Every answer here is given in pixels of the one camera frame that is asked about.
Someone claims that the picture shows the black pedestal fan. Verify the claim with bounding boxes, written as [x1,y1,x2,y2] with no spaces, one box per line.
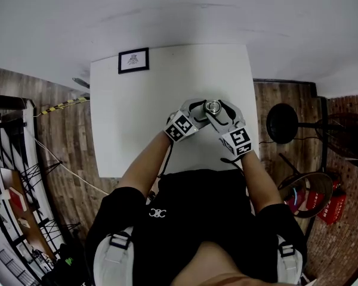
[265,102,358,173]

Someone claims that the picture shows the red fire extinguisher box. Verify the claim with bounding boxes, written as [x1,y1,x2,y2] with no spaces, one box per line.
[305,178,347,226]

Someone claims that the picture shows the white harness strap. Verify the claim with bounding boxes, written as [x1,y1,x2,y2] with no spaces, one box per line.
[92,226,135,286]
[276,234,304,286]

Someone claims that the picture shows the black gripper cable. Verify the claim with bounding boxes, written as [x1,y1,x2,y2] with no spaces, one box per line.
[157,141,174,179]
[220,157,252,200]

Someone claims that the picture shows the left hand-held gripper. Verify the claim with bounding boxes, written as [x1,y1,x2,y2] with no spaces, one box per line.
[163,98,211,143]

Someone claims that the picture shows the red book on chair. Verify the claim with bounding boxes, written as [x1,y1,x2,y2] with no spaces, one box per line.
[285,185,305,212]

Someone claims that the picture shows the silver metal ring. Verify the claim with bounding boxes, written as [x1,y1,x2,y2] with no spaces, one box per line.
[205,100,223,116]

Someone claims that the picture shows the black framed picture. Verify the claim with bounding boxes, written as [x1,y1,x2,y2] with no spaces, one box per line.
[118,47,150,75]

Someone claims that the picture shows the wooden side table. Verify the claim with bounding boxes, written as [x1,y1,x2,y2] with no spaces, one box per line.
[0,167,57,259]

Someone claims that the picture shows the person's right forearm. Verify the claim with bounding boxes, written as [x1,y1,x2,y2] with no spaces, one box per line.
[240,152,285,215]

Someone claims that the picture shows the yellow black striped tape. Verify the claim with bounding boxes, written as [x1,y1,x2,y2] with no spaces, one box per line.
[40,97,90,117]

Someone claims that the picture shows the black metal railing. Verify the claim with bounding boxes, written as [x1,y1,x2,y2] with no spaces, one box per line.
[0,93,81,286]

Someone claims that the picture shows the white floor rope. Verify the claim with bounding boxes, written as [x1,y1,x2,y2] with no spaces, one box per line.
[33,136,110,197]

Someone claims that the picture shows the person's left forearm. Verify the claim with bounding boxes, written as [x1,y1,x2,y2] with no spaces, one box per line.
[117,131,173,200]

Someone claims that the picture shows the black table leg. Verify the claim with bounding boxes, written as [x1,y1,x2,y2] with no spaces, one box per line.
[72,76,91,89]

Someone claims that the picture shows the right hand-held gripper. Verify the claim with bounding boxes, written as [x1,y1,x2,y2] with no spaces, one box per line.
[205,99,254,161]

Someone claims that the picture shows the person's black shirt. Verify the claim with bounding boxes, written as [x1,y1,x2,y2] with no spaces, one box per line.
[85,168,308,286]

